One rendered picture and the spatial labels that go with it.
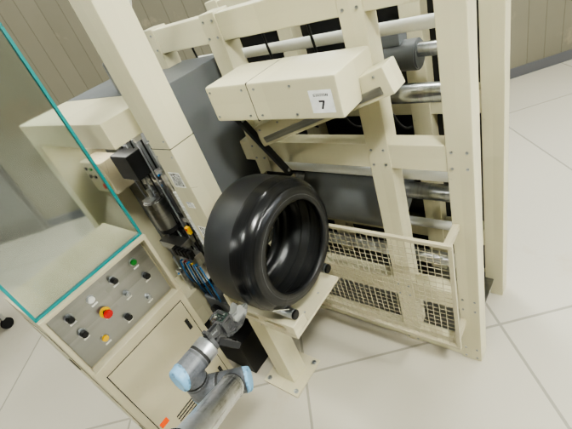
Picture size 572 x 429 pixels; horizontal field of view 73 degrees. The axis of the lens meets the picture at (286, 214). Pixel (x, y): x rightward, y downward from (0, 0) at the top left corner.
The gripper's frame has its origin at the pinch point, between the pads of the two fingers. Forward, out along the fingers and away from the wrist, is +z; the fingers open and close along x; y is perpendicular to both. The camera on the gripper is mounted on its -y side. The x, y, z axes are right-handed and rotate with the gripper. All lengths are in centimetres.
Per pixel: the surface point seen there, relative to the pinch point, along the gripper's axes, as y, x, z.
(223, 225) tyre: 33.3, 3.4, 10.1
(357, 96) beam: 61, -36, 55
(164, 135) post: 66, 26, 19
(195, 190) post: 40, 26, 20
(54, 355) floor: -104, 236, -49
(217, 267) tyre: 19.7, 5.4, 0.5
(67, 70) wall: 74, 374, 154
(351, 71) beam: 70, -36, 54
